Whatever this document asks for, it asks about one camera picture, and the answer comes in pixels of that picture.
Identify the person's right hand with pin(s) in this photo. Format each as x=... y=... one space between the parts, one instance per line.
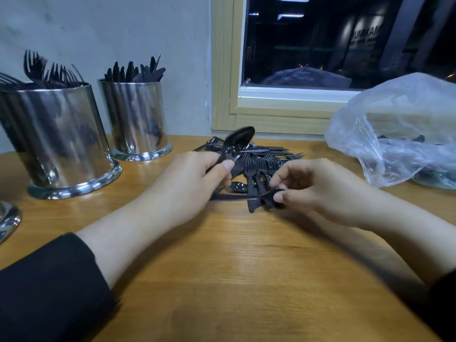
x=328 y=192

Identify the person's left hand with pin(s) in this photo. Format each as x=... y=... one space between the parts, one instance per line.
x=185 y=188

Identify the pile of black plastic cutlery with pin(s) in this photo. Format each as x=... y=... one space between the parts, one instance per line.
x=260 y=174

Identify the bunch of black cutlery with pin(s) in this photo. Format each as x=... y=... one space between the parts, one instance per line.
x=241 y=135

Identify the bunch of black knives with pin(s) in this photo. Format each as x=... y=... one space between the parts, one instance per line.
x=135 y=73

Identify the bunch of black forks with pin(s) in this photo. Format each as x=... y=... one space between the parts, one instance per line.
x=43 y=74

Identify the person's left forearm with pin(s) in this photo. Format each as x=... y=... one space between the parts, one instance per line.
x=57 y=288

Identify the person's right forearm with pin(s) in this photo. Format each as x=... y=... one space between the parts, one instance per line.
x=420 y=238

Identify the clear plastic bag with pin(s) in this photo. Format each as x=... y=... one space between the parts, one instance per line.
x=399 y=124

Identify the dark parked car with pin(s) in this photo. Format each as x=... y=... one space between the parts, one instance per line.
x=306 y=78

